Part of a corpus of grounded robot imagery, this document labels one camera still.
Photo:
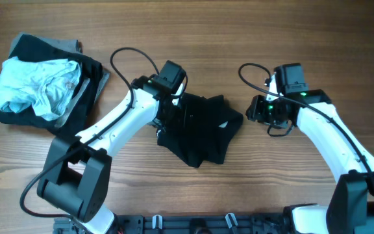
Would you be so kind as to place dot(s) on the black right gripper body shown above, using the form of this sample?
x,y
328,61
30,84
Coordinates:
x,y
263,110

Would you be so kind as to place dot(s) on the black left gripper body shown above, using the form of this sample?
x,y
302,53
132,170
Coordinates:
x,y
173,117

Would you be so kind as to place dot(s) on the black t-shirt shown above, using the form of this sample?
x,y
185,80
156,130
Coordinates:
x,y
201,130

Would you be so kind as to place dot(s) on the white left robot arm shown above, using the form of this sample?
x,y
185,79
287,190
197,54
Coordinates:
x,y
76,173

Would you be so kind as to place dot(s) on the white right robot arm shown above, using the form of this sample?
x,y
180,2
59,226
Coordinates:
x,y
351,209

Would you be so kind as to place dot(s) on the grey folded garment in pile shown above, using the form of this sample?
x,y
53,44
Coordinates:
x,y
72,46

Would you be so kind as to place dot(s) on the light blue crumpled garment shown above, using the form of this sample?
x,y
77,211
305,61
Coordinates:
x,y
47,87

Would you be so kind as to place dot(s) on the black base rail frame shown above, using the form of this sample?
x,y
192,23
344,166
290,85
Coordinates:
x,y
259,223

